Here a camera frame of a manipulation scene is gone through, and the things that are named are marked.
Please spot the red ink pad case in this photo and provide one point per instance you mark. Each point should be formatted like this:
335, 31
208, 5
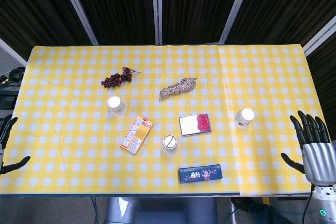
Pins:
195, 125

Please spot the paper cup green flower print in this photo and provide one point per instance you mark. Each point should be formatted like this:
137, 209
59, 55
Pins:
116, 104

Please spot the white screen frame post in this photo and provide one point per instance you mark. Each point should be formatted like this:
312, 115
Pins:
157, 9
11, 51
235, 9
77, 9
319, 37

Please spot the orange printed carton box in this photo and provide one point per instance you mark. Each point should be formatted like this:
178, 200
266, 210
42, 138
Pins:
136, 134

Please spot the grey robot torso base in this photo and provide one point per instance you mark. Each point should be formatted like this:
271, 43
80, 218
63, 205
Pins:
157, 211

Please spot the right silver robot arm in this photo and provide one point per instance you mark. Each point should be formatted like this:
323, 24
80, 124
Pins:
325, 203

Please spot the dark ribbed screen panel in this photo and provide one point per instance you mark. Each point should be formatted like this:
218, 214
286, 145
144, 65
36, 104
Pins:
288, 6
199, 6
31, 6
115, 6

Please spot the dark blue printed box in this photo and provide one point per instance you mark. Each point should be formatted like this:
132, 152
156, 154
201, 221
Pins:
200, 173

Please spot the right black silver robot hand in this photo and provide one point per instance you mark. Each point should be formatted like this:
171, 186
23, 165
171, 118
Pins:
317, 155

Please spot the yellow white checked tablecloth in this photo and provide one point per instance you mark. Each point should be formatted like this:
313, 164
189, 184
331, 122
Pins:
78, 129

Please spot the dark red grape bunch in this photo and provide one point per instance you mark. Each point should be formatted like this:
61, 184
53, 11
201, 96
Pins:
113, 79

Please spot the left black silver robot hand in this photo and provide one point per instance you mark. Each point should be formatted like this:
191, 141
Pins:
6, 127

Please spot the paper cup black flower print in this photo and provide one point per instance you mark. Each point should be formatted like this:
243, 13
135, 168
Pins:
244, 117

